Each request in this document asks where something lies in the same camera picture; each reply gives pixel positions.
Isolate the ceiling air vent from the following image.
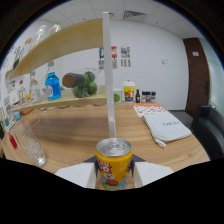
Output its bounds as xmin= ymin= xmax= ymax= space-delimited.
xmin=123 ymin=9 xmax=147 ymax=22

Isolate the white zip pouch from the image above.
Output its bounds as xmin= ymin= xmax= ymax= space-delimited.
xmin=142 ymin=111 xmax=193 ymax=149

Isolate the black chair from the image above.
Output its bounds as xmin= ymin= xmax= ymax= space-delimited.
xmin=190 ymin=104 xmax=224 ymax=161

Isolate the black yellow packet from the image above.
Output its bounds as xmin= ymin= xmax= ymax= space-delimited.
xmin=12 ymin=45 xmax=24 ymax=70

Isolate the blue poster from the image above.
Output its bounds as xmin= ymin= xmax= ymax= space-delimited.
xmin=98 ymin=47 xmax=105 ymax=70

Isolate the brown door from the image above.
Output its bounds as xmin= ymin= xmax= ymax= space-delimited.
xmin=182 ymin=37 xmax=212 ymax=118

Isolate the red poster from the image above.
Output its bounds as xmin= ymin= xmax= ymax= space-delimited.
xmin=110 ymin=45 xmax=119 ymax=70

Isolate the red liquid bottle white cap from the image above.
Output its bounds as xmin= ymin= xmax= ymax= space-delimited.
xmin=9 ymin=133 xmax=19 ymax=150

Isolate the yellow tub white lid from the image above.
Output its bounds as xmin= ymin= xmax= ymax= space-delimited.
xmin=122 ymin=79 xmax=136 ymax=104

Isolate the yellow drink can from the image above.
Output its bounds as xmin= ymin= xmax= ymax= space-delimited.
xmin=95 ymin=137 xmax=134 ymax=192

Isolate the orange patterned paper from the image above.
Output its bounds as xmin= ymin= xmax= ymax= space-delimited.
xmin=133 ymin=102 xmax=169 ymax=118

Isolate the white cup green print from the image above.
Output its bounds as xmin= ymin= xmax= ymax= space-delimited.
xmin=113 ymin=87 xmax=123 ymax=104

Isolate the clear glass with ice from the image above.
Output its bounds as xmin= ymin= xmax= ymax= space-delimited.
xmin=11 ymin=118 xmax=48 ymax=168

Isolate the two-tier wooden shelf rack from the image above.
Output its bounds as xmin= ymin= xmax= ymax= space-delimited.
xmin=8 ymin=11 xmax=117 ymax=139

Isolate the glass jar of limes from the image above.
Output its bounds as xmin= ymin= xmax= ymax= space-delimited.
xmin=61 ymin=68 xmax=99 ymax=99

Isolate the clear bottle orange cap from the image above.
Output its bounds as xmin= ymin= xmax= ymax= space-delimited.
xmin=17 ymin=79 xmax=28 ymax=106

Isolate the multicolour poster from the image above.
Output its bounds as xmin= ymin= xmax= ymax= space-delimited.
xmin=120 ymin=46 xmax=132 ymax=68

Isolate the large clear jar cork lid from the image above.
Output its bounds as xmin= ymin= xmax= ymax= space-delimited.
xmin=32 ymin=24 xmax=47 ymax=48

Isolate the blue liquid bottle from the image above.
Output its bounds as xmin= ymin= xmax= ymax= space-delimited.
xmin=44 ymin=60 xmax=62 ymax=102

